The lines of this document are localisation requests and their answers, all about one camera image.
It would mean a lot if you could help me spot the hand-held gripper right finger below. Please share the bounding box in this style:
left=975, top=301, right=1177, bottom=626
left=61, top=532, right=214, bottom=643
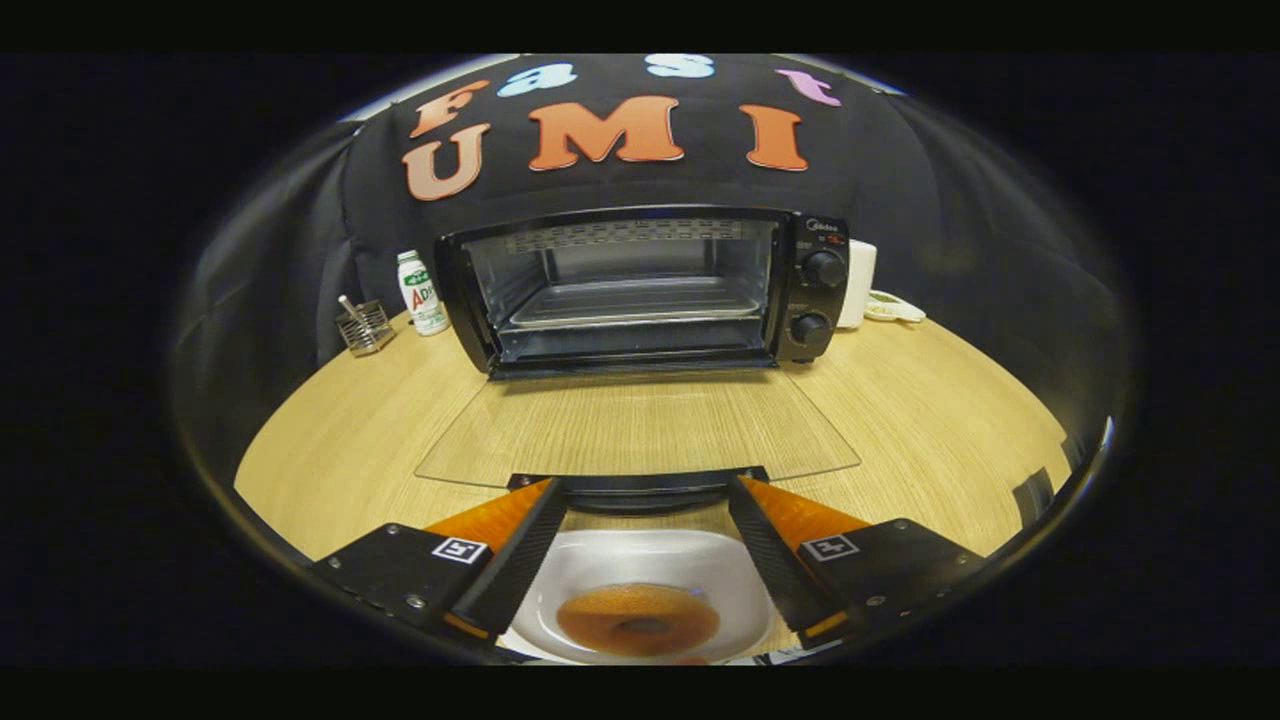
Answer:
left=728, top=476, right=986, bottom=649

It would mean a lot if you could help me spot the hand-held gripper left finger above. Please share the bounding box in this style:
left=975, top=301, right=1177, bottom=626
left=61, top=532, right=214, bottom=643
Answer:
left=312, top=478, right=569, bottom=643

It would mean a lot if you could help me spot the sugared donut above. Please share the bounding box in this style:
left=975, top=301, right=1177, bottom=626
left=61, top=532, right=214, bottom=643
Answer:
left=556, top=584, right=721, bottom=658

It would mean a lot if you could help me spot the black toaster oven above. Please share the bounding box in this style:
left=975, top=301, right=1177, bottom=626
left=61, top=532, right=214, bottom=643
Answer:
left=415, top=205, right=861, bottom=516

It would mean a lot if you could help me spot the white bread toaster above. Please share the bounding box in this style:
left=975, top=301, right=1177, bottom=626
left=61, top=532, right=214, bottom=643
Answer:
left=838, top=240, right=879, bottom=330

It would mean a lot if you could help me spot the metal oven tray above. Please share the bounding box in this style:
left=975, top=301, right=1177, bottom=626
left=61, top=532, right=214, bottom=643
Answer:
left=510, top=277, right=766, bottom=331

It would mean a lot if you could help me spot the white plate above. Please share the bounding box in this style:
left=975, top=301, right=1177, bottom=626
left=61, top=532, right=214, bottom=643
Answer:
left=497, top=528, right=801, bottom=666

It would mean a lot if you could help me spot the white divided seasoning dish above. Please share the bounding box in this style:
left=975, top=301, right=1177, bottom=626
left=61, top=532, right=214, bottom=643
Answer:
left=866, top=290, right=927, bottom=324

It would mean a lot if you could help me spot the white bottle with green label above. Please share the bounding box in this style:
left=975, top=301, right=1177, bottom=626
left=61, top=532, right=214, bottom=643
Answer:
left=397, top=250, right=451, bottom=337

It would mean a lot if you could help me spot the metal wire holder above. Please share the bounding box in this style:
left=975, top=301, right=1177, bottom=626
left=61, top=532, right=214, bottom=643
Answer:
left=335, top=294, right=397, bottom=358

